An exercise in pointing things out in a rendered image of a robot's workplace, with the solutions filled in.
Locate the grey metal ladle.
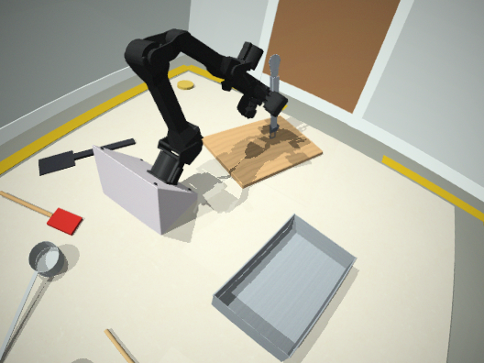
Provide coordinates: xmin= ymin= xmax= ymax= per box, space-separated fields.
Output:
xmin=0 ymin=241 xmax=64 ymax=361

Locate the red spatula with wooden handle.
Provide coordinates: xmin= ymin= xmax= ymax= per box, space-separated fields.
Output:
xmin=0 ymin=191 xmax=83 ymax=235

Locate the grey rectangular roasting tin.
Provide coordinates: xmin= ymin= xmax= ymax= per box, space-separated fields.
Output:
xmin=211 ymin=213 xmax=357 ymax=362

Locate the light wooden board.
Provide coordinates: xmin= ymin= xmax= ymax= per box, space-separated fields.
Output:
xmin=203 ymin=115 xmax=323 ymax=189

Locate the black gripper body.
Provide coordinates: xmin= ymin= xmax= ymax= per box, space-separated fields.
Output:
xmin=242 ymin=76 xmax=288 ymax=117

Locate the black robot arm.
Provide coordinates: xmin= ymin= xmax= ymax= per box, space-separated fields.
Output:
xmin=124 ymin=28 xmax=264 ymax=185

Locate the yellow flat round disc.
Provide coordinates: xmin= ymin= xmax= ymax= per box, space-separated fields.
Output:
xmin=177 ymin=81 xmax=193 ymax=90

